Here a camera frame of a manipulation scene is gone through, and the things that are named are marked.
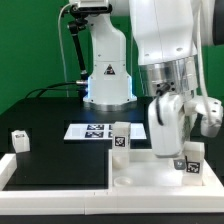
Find white square tabletop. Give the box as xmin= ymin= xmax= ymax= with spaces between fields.
xmin=110 ymin=149 xmax=224 ymax=192

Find black cables on table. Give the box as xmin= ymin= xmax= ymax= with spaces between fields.
xmin=25 ymin=79 xmax=90 ymax=99

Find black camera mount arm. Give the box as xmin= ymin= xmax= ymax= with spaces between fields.
xmin=67 ymin=18 xmax=89 ymax=76

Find white U-shaped obstacle fence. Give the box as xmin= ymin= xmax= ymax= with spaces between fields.
xmin=0 ymin=154 xmax=224 ymax=215

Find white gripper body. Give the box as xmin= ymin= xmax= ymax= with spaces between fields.
xmin=148 ymin=93 xmax=185 ymax=158

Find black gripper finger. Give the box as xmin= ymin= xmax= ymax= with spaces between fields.
xmin=173 ymin=158 xmax=186 ymax=170

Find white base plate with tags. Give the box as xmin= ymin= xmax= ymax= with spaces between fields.
xmin=64 ymin=123 xmax=146 ymax=140

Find camera on mount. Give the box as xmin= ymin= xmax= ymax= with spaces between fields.
xmin=69 ymin=0 xmax=112 ymax=14

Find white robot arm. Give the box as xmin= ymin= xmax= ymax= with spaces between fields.
xmin=84 ymin=0 xmax=223 ymax=169

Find grey cable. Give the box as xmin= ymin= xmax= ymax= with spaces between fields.
xmin=57 ymin=3 xmax=73 ymax=98

